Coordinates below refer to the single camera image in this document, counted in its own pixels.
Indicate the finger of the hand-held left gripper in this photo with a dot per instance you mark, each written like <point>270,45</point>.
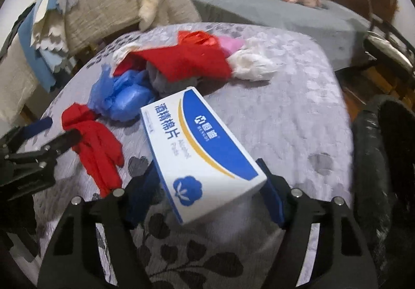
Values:
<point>40,126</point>
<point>64,141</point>

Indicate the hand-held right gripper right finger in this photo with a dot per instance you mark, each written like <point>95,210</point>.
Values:
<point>272,201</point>

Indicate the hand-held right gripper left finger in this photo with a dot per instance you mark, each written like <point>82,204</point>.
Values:
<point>142,195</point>

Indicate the blue plastic bag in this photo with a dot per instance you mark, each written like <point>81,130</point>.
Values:
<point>123,97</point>

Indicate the white and blue cardboard box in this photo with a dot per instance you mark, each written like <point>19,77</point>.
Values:
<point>204,152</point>

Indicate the bin with black bag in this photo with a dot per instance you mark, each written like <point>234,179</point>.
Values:
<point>369,162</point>

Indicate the pale knit cloth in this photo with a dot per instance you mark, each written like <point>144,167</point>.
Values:
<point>159,83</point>

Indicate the white tissue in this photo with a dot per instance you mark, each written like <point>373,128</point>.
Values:
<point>249,65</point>

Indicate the large red cloth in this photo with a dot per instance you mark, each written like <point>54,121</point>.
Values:
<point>181,62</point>

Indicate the grey floral tablecloth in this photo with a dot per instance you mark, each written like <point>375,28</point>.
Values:
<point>291,114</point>

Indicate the blue and white cloth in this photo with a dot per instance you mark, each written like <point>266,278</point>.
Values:
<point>39,36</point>

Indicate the beige quilted blanket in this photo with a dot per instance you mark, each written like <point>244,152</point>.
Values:
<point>107,0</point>

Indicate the red shiny wrapper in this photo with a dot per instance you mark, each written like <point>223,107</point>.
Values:
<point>194,37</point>

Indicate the grey bed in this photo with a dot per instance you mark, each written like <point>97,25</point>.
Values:
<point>259,10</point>

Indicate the silver cushion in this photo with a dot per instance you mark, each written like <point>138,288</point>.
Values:
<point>389,49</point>

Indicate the black metal chair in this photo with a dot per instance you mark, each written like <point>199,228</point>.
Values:
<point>376,21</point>

